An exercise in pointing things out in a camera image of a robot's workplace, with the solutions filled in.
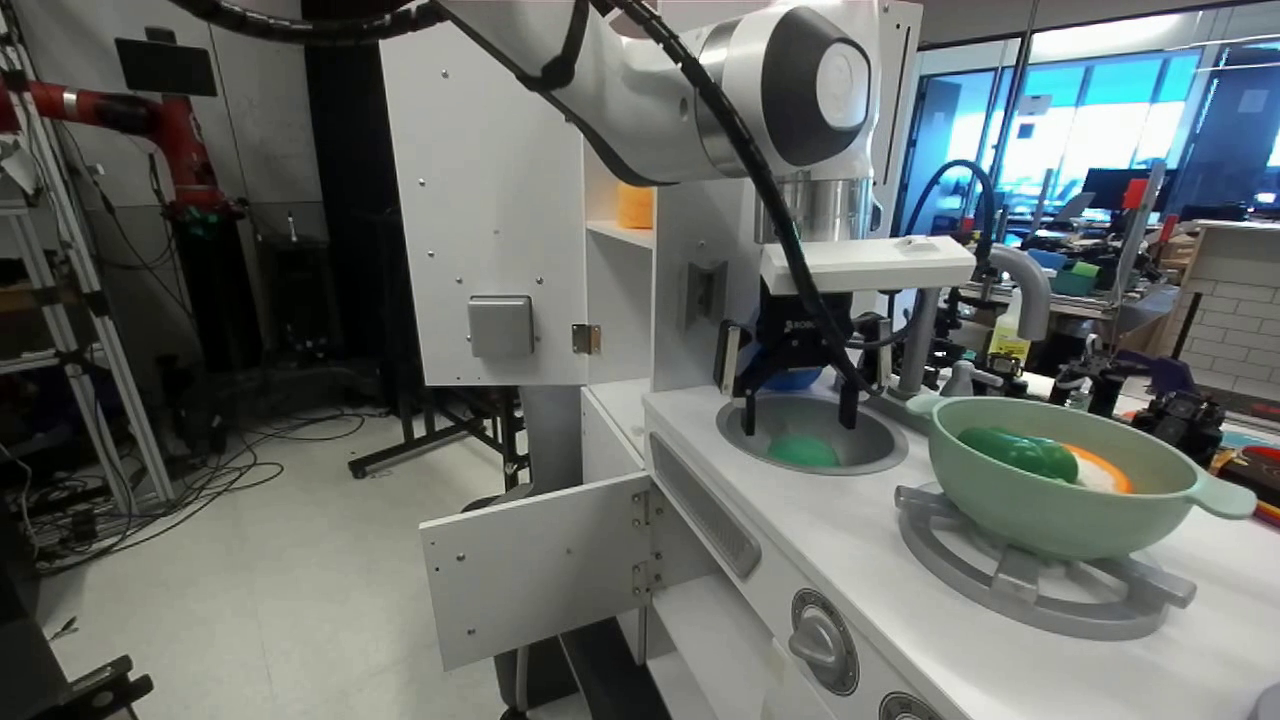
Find white cupboard door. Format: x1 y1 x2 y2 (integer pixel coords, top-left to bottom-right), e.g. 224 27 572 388
378 24 588 385

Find orange white toy food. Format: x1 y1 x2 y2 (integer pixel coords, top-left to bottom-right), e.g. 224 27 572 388
1071 443 1132 496

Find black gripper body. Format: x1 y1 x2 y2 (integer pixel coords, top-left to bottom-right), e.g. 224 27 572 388
742 293 863 391

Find red robot arm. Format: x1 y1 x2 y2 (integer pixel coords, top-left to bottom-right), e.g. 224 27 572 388
0 79 229 210

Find orange block on shelf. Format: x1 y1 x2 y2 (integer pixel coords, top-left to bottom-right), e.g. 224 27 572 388
608 183 654 233

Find mint green colander bowl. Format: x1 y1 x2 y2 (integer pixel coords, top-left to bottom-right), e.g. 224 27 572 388
921 395 1256 562

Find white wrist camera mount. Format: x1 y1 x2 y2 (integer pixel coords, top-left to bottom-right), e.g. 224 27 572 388
801 235 975 293

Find grey toy faucet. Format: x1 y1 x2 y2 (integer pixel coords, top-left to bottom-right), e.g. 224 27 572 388
893 247 1053 401

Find green ball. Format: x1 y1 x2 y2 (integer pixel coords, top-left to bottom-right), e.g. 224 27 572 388
769 431 839 468

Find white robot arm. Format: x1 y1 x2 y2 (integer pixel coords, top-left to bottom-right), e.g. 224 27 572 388
432 0 879 430

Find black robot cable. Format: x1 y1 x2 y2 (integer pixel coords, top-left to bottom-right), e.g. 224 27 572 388
171 0 1004 391

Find white lower cabinet door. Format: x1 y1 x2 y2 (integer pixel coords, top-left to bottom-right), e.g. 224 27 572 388
420 474 660 667

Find green toy vegetable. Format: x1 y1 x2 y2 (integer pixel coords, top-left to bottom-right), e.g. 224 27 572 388
961 430 1074 483

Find grey stove burner grate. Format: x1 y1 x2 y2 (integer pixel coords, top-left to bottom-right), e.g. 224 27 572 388
894 488 1195 639

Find white toy kitchen unit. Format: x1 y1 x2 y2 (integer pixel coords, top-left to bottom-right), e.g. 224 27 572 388
523 0 1280 720

